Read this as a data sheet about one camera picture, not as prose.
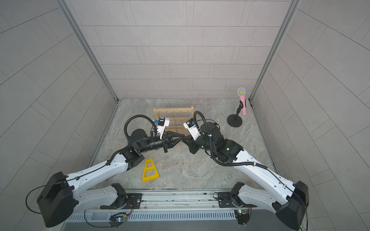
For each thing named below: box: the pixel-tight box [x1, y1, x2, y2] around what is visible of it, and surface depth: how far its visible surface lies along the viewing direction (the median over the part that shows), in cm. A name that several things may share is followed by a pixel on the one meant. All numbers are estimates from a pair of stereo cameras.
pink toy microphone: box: [237, 87, 247, 116], surface depth 88 cm
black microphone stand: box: [226, 100, 244, 128], surface depth 104 cm
